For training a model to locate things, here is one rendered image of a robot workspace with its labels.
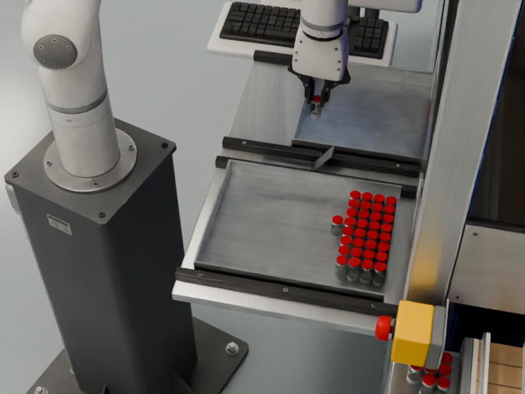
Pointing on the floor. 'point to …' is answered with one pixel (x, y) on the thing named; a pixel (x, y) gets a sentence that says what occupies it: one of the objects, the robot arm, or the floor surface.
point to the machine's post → (458, 143)
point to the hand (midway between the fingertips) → (317, 93)
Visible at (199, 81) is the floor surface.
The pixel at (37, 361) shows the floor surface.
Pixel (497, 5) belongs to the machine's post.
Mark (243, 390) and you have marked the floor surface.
